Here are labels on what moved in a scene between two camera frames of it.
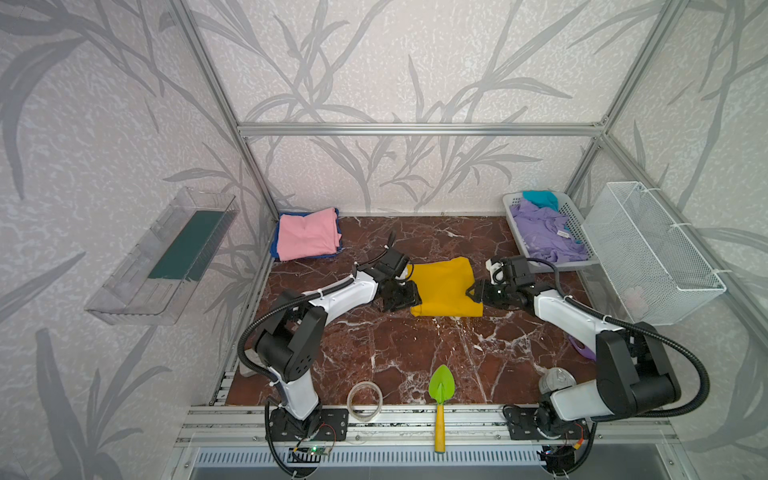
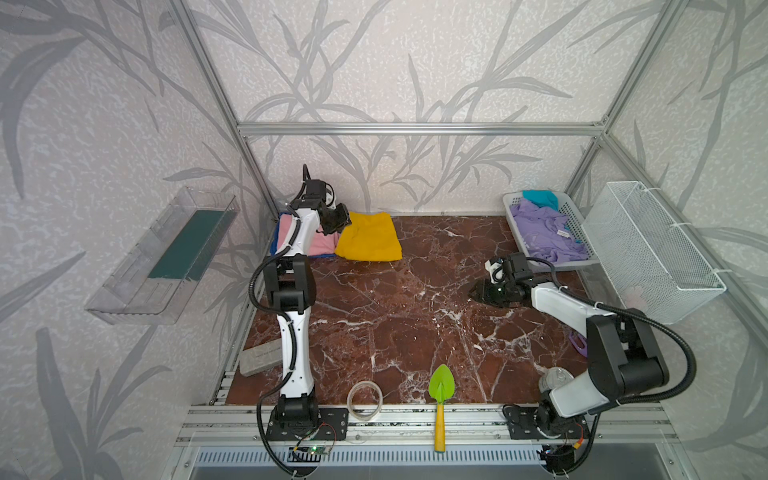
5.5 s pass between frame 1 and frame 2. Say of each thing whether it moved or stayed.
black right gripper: stayed
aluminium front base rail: stayed
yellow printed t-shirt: moved
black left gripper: moved
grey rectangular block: stayed
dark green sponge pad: stayed
